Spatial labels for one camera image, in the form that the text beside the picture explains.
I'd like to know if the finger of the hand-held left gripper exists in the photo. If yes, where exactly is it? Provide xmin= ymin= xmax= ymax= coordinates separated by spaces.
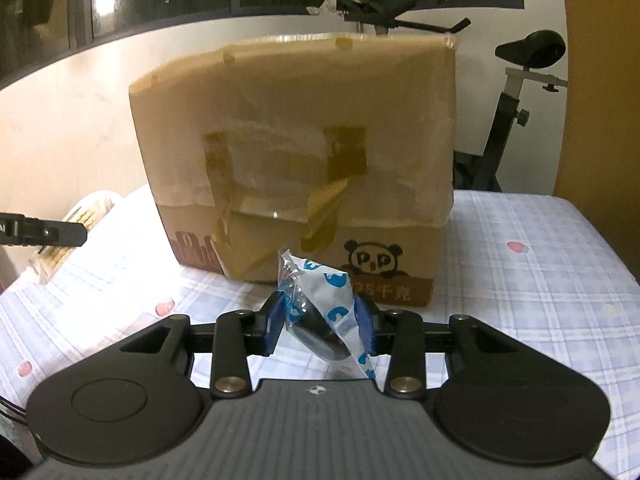
xmin=22 ymin=214 xmax=89 ymax=248

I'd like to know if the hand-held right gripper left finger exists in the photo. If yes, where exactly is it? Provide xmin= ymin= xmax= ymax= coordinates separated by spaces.
xmin=120 ymin=291 xmax=287 ymax=401

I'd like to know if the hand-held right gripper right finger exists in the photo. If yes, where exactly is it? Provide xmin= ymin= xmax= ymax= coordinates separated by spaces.
xmin=352 ymin=294 xmax=522 ymax=401

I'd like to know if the clear blue print snack packet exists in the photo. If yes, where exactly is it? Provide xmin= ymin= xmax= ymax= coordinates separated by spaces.
xmin=276 ymin=247 xmax=379 ymax=380

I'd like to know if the cardboard box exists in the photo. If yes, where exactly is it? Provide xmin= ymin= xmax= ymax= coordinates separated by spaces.
xmin=129 ymin=32 xmax=458 ymax=308

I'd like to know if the checkered tablecloth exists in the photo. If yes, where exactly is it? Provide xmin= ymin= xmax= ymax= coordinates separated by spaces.
xmin=0 ymin=185 xmax=640 ymax=480

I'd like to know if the black exercise bike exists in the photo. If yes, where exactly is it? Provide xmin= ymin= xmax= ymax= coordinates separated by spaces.
xmin=330 ymin=0 xmax=569 ymax=194

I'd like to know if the wooden door panel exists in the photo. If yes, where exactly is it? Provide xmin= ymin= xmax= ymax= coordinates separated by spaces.
xmin=552 ymin=0 xmax=640 ymax=281

